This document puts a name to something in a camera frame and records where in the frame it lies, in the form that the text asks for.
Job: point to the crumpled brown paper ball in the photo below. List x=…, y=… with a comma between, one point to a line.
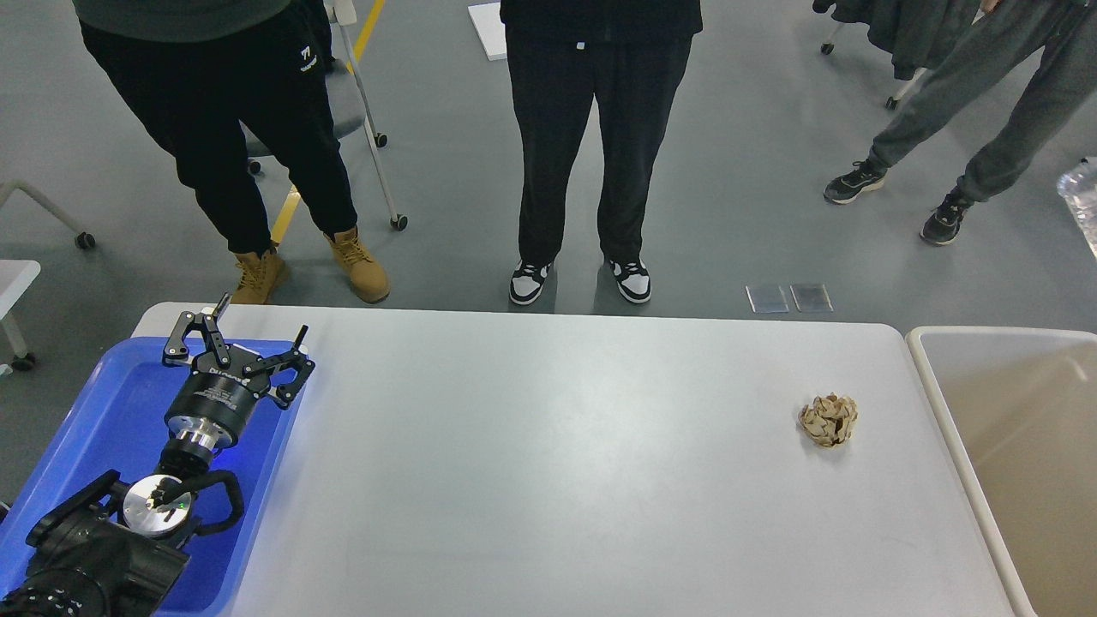
x=829, y=420

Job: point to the beige plastic bin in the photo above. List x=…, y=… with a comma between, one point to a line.
x=1017, y=407

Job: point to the white side table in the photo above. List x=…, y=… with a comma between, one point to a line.
x=16, y=278

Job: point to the chair with dark coat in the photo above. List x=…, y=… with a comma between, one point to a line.
x=919, y=35

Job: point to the aluminium foil tray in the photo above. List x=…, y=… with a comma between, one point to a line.
x=1077, y=188

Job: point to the right clear floor plate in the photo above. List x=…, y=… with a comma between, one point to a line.
x=811, y=298

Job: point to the left clear floor plate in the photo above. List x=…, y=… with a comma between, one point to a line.
x=767, y=299

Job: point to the white board on floor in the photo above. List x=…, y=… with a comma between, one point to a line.
x=486, y=20

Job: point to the grey chair leg with castor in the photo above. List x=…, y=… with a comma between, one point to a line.
x=83, y=239

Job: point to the clear floor plate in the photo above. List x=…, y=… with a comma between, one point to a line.
x=811, y=298
x=767, y=299

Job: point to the grey office chair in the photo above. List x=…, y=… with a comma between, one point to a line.
x=349, y=102

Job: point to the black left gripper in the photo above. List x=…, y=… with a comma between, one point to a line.
x=217, y=393

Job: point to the blue plastic tray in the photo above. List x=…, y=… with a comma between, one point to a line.
x=117, y=423

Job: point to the person in tan boots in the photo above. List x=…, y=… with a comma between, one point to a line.
x=198, y=75

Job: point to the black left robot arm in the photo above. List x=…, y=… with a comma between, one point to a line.
x=148, y=499

